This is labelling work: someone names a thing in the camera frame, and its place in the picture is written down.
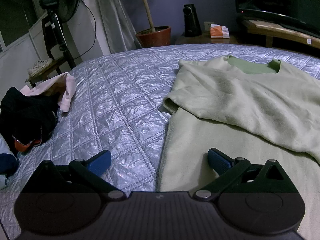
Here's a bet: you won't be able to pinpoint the terracotta plant pot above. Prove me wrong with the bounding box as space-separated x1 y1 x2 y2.
136 26 172 48

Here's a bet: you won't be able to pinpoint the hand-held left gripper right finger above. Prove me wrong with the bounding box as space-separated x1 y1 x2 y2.
191 148 299 202

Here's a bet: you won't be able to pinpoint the black standing fan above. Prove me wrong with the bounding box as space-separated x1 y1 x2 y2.
40 0 81 69

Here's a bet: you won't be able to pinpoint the white shoes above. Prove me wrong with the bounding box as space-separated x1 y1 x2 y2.
27 58 53 77

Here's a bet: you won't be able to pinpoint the dark window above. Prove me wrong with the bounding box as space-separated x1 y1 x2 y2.
0 0 45 53

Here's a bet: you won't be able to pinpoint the pale curtain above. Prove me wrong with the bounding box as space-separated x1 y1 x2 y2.
92 0 143 54

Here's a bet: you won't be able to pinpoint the low wooden cabinet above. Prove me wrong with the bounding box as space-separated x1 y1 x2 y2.
175 31 320 53

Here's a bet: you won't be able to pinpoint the light green shirt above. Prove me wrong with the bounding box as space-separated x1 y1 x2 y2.
157 55 320 240

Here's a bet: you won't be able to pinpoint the orange tissue pack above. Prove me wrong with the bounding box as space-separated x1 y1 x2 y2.
209 24 230 39

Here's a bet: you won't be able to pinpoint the dark wooden chair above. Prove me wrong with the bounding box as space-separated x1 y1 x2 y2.
25 17 75 88

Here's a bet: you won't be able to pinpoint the black fan cable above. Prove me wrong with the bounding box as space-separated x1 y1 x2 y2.
72 0 98 60

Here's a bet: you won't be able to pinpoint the green indoor tree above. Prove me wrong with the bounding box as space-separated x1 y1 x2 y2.
117 0 157 33

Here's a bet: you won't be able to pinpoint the silver quilted bed cover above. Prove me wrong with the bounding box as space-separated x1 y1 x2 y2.
0 44 320 240

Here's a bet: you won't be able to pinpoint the black jacket with orange lining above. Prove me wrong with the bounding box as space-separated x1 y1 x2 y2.
0 87 59 153

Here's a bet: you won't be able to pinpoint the pink garment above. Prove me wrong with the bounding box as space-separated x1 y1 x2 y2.
20 72 76 113

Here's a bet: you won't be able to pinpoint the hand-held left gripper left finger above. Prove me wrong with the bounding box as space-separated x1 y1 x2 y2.
24 149 127 202

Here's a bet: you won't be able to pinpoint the wooden television riser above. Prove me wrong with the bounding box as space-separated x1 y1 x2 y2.
241 19 320 48

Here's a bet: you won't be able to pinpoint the blue and white cloth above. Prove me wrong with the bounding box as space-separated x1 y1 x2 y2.
0 134 19 187

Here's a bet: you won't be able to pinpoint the black speaker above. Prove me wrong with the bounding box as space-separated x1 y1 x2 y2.
183 4 202 37

